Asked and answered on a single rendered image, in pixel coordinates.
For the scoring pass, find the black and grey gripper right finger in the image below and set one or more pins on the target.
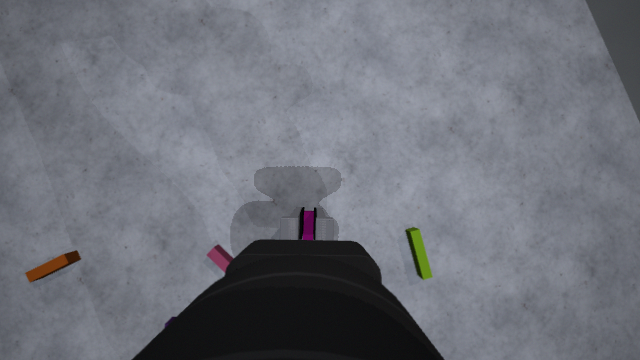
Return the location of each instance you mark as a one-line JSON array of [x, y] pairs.
[[323, 228]]

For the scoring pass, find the pink rod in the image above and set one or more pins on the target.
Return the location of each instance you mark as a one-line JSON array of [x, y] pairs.
[[220, 257]]

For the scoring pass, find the lime green rectangular bar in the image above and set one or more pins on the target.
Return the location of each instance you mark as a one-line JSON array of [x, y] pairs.
[[419, 253]]

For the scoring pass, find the orange rod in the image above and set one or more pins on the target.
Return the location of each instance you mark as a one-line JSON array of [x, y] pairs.
[[53, 266]]

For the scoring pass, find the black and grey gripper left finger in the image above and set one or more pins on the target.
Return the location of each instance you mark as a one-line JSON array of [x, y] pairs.
[[291, 227]]

